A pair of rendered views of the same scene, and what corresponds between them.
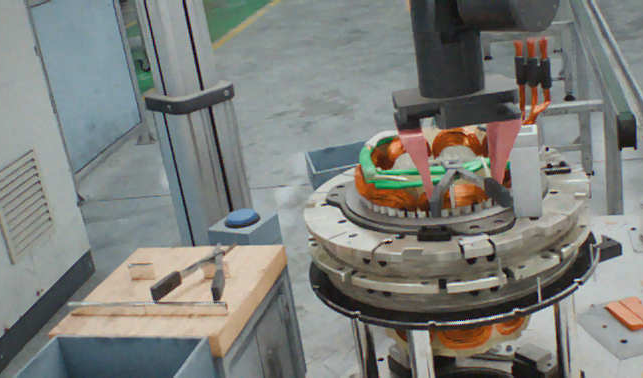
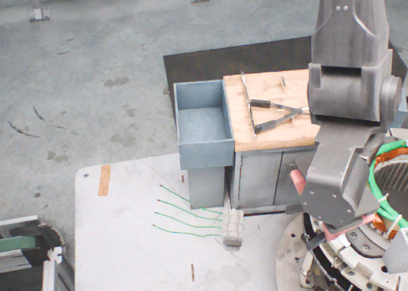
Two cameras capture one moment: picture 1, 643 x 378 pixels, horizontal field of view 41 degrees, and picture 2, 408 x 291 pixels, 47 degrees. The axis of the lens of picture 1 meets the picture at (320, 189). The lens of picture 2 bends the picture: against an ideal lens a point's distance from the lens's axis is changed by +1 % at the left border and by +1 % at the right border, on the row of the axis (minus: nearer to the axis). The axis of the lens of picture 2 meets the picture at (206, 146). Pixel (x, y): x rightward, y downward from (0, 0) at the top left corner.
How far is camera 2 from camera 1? 0.65 m
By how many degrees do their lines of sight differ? 60
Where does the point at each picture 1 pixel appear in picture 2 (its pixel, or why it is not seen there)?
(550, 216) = (390, 279)
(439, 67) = not seen: hidden behind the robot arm
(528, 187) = (392, 257)
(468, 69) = not seen: hidden behind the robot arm
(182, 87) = not seen: outside the picture
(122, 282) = (276, 80)
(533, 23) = (314, 214)
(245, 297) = (273, 140)
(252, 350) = (274, 158)
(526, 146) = (402, 244)
